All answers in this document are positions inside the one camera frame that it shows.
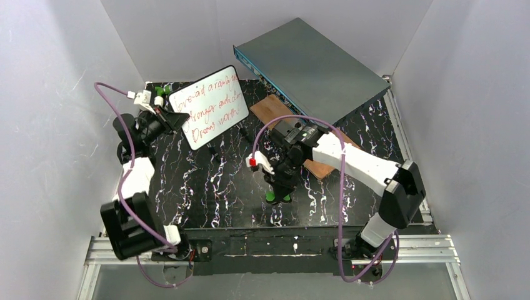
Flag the green whiteboard eraser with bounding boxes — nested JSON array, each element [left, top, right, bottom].
[[266, 191, 292, 205]]

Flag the small whiteboard red writing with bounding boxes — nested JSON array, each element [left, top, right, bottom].
[[168, 66, 249, 151]]

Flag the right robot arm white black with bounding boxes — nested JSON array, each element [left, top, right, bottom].
[[246, 121, 426, 258]]

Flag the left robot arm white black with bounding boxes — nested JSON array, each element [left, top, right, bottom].
[[100, 106, 192, 261]]

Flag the green pipe fitting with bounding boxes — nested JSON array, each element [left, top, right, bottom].
[[155, 84, 173, 96]]

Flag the wooden board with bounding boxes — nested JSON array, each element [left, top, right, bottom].
[[249, 94, 361, 181]]

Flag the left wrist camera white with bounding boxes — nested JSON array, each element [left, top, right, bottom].
[[126, 90, 164, 114]]

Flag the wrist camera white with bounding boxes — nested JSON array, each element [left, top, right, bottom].
[[246, 151, 274, 175], [126, 90, 164, 114]]

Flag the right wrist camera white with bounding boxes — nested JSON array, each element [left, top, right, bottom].
[[246, 151, 274, 175]]

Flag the black wire easel stand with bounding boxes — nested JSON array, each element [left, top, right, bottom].
[[206, 122, 254, 164]]

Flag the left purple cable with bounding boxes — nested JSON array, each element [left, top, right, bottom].
[[93, 82, 196, 289]]

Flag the teal network switch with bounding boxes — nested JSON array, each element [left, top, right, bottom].
[[233, 18, 390, 125]]

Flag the aluminium frame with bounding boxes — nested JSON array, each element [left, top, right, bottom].
[[76, 74, 473, 300]]

